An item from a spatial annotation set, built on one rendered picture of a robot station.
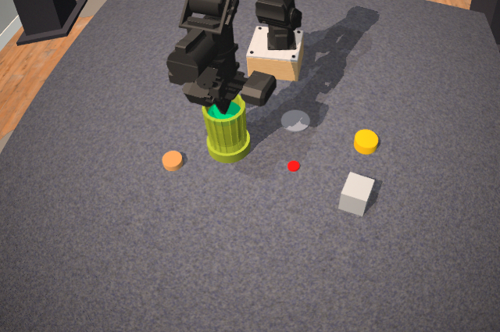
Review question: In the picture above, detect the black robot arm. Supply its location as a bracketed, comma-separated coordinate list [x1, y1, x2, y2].
[166, 0, 302, 107]

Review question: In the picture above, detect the orange disc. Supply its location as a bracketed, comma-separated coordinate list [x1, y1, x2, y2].
[162, 151, 183, 171]

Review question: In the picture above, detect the olive-green ribbed jar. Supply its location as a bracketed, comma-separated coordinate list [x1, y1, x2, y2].
[202, 94, 251, 163]

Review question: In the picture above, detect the light grey flat disc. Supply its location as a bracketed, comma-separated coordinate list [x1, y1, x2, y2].
[281, 110, 310, 133]

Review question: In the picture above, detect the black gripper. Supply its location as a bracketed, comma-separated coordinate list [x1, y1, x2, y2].
[168, 43, 277, 115]

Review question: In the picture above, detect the yellow short cylinder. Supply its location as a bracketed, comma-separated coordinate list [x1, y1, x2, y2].
[354, 130, 378, 155]

